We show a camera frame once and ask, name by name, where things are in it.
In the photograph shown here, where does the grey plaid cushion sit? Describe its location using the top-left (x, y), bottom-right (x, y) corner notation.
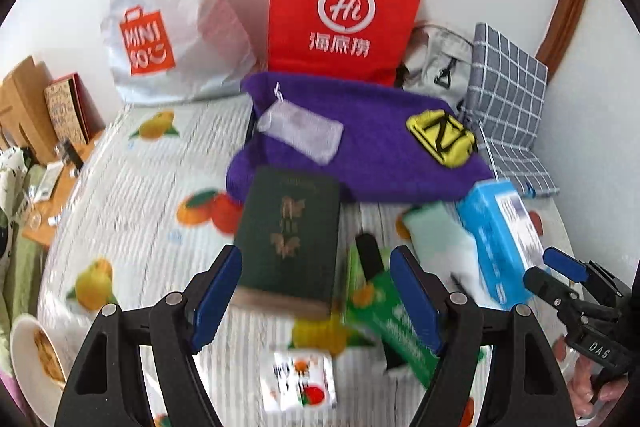
top-left (457, 23), bottom-right (561, 198)

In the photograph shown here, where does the fruit print tissue packet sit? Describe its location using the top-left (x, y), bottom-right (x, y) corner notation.
top-left (261, 349), bottom-right (337, 415)

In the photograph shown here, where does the dark green tissue packet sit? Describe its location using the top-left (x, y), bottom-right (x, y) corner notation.
top-left (345, 274), bottom-right (451, 390)

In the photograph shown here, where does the blue tissue pack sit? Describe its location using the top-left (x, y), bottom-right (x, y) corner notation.
top-left (456, 179), bottom-right (546, 312)

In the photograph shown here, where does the light green tissue packet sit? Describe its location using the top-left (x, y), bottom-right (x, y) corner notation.
top-left (342, 247), bottom-right (372, 314)

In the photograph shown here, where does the green cloth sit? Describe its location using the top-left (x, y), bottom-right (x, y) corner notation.
top-left (0, 147), bottom-right (51, 333)

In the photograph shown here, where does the white plastic shopping bag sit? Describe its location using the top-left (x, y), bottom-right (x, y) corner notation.
top-left (100, 0), bottom-right (258, 105)

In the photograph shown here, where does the wooden door frame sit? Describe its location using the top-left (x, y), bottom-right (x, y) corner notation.
top-left (535, 0), bottom-right (593, 72)

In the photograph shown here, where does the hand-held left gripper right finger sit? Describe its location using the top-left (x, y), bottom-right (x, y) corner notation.
top-left (389, 245), bottom-right (578, 427)

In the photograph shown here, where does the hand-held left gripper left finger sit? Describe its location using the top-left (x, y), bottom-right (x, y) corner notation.
top-left (54, 244), bottom-right (244, 427)

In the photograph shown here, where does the white bowl with food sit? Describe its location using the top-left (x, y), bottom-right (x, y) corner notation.
top-left (10, 314), bottom-right (68, 423)

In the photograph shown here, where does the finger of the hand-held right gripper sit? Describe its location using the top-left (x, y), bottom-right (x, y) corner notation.
top-left (523, 267), bottom-right (577, 315)
top-left (542, 247), bottom-right (601, 283)

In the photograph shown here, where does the white mesh pouch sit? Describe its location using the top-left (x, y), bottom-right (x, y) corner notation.
top-left (256, 99), bottom-right (345, 165)

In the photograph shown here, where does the dark green book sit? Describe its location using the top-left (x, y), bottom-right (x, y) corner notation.
top-left (234, 167), bottom-right (342, 320)

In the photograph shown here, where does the fruit print bed sheet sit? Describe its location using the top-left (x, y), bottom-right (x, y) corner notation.
top-left (37, 99), bottom-right (576, 427)

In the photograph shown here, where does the small black object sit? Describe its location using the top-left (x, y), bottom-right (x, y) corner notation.
top-left (354, 233), bottom-right (385, 283)

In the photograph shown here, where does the person's right hand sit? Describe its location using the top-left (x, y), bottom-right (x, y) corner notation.
top-left (570, 354), bottom-right (626, 419)

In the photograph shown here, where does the patterned gift box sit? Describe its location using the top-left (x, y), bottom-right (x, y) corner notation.
top-left (44, 74), bottom-right (106, 145)

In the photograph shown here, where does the brown cardboard box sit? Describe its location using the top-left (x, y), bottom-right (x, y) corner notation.
top-left (0, 56), bottom-right (57, 162)

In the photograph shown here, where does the yellow and black pouch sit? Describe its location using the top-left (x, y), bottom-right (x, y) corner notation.
top-left (406, 109), bottom-right (478, 168)

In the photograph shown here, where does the grey fabric bag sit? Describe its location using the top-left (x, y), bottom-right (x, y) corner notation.
top-left (400, 24), bottom-right (476, 108)

